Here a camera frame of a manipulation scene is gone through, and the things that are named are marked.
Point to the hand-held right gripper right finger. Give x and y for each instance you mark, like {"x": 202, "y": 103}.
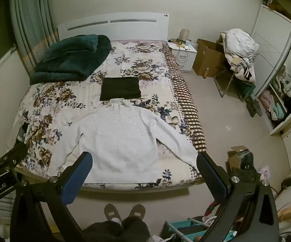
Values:
{"x": 210, "y": 176}

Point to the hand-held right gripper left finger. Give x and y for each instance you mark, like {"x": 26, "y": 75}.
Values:
{"x": 77, "y": 176}

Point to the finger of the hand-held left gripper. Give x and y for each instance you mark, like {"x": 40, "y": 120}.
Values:
{"x": 14, "y": 153}

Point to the white knit sweater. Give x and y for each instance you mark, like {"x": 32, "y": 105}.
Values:
{"x": 115, "y": 136}

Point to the pink folded clothes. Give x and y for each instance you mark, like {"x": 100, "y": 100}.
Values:
{"x": 267, "y": 100}

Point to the teal folded clothes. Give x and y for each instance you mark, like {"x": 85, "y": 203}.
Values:
{"x": 279, "y": 111}

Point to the pile of mixed clothes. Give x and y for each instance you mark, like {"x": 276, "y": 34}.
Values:
{"x": 245, "y": 70}

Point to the small open cardboard box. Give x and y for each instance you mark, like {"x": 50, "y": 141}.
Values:
{"x": 232, "y": 157}

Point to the black keyboard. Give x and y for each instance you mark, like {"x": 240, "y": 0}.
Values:
{"x": 245, "y": 174}

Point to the brown slipper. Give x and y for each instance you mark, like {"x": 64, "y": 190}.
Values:
{"x": 112, "y": 213}
{"x": 137, "y": 211}

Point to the teal storage rack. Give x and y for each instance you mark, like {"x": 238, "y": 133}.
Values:
{"x": 183, "y": 225}

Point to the bed with floral sheet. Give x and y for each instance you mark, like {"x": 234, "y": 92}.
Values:
{"x": 57, "y": 100}

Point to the person's dark trousers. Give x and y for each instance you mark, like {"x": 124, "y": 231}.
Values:
{"x": 125, "y": 229}

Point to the dark green slippers pair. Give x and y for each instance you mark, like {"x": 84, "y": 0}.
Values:
{"x": 253, "y": 107}

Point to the metal folding chair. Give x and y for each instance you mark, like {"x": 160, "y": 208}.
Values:
{"x": 223, "y": 80}

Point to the black folded garment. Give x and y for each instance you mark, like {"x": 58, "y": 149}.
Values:
{"x": 121, "y": 88}

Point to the brown bottle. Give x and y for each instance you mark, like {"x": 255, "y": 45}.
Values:
{"x": 206, "y": 73}

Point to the dark green plush blanket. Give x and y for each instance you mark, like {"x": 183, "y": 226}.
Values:
{"x": 72, "y": 58}

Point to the white nightstand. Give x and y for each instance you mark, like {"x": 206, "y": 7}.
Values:
{"x": 185, "y": 58}

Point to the large brown cardboard box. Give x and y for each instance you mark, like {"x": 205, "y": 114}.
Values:
{"x": 206, "y": 55}

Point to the white bundled duvet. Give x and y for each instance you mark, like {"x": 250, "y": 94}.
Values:
{"x": 241, "y": 44}

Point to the green striped curtain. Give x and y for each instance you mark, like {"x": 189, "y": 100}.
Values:
{"x": 32, "y": 17}

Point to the beige table lamp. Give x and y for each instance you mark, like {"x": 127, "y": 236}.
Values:
{"x": 184, "y": 35}

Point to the white wardrobe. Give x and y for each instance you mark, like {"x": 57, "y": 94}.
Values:
{"x": 269, "y": 45}

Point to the white bed headboard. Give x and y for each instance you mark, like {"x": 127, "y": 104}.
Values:
{"x": 140, "y": 29}

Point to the clutter atop wardrobe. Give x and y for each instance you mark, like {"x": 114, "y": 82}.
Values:
{"x": 276, "y": 5}

